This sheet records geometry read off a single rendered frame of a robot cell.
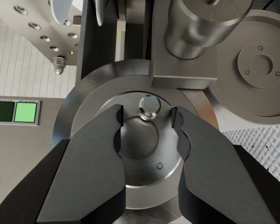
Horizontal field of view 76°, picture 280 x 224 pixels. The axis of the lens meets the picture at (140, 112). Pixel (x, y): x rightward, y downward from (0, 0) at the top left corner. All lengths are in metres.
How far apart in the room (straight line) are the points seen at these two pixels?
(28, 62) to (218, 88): 2.22
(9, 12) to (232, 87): 0.39
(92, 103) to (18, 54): 2.26
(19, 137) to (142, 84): 0.46
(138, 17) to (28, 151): 0.48
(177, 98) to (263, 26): 0.13
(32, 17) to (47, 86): 1.75
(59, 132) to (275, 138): 0.25
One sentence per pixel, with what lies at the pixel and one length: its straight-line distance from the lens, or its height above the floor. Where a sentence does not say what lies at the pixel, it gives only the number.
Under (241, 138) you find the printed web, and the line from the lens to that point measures 0.35.
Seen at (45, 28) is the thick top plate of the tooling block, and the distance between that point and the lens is 0.45.
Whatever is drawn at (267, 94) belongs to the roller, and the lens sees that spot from 0.22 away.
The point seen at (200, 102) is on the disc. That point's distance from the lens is 0.17.
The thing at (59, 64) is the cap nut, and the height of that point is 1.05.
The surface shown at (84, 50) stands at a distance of 0.20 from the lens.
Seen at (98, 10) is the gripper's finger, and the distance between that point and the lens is 0.19.
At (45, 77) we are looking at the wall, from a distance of 2.19.
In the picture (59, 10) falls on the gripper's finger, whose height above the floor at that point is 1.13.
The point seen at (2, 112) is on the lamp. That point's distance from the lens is 0.61.
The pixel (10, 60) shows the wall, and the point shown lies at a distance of 2.42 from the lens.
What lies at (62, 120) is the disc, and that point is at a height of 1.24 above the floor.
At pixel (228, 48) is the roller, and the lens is 0.21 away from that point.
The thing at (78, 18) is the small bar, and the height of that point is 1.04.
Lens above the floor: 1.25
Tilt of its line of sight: 10 degrees down
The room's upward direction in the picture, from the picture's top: 178 degrees counter-clockwise
